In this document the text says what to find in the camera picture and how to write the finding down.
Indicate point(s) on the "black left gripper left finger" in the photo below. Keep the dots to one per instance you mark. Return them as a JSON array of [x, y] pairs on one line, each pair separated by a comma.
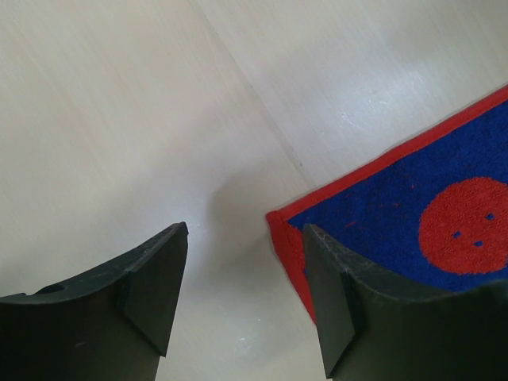
[[112, 322]]

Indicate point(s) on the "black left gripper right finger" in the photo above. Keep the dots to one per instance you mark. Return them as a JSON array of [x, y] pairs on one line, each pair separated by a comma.
[[374, 324]]

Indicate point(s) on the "red and blue cloth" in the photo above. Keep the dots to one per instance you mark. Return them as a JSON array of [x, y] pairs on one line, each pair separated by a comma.
[[433, 209]]

